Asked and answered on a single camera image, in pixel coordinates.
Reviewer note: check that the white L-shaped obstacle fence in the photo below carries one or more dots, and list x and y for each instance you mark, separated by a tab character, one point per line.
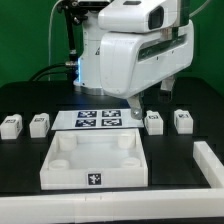
126	205

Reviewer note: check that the white sheet with tags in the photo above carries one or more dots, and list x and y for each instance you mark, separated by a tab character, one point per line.
95	119

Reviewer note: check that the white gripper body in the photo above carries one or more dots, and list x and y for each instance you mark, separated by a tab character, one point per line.
130	63

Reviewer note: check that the white square tabletop tray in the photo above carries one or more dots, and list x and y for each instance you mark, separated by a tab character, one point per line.
85	159

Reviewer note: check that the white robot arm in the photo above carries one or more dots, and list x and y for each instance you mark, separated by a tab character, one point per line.
124	16

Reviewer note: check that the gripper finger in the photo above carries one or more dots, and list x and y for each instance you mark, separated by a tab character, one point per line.
168	83
135	103

